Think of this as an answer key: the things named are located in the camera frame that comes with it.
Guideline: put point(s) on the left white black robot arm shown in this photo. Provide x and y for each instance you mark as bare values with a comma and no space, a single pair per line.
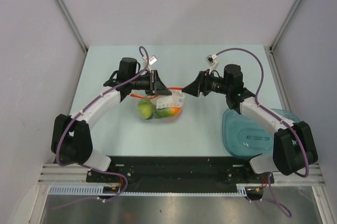
72,141

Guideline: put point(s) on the green fake pear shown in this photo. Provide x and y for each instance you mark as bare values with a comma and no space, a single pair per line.
145,109

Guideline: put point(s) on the clear orange zip top bag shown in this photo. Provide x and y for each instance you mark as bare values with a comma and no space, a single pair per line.
176,99

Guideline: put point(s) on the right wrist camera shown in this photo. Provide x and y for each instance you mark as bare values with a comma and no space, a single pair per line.
212,60

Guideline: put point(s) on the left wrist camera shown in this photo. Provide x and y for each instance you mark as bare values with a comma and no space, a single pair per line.
152,60

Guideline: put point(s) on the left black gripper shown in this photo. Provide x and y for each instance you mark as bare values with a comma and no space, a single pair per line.
156,87

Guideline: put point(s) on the teal plastic container lid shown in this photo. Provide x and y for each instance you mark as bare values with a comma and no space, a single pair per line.
245,138

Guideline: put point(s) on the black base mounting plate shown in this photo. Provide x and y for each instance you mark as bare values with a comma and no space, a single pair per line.
181,175

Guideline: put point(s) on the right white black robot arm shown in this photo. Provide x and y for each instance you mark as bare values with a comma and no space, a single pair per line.
293,144

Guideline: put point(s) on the orange green fake mango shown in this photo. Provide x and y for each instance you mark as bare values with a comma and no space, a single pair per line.
167,112

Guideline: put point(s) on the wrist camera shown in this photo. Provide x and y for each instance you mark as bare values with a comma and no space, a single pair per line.
212,60
152,60

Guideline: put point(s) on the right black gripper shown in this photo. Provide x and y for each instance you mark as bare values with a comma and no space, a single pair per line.
200,84

